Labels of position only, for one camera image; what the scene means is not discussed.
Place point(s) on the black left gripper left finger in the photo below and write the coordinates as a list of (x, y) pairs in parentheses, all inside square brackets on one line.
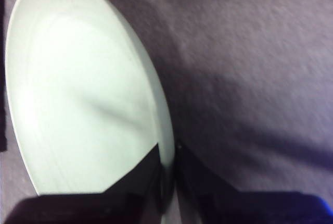
[(86, 208)]

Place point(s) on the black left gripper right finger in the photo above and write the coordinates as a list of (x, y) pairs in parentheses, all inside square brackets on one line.
[(247, 208)]

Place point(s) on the pale green round plate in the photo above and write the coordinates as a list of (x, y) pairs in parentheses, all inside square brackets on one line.
[(78, 78)]

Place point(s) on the black plate rack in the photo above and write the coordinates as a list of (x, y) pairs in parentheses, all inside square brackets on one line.
[(2, 78)]

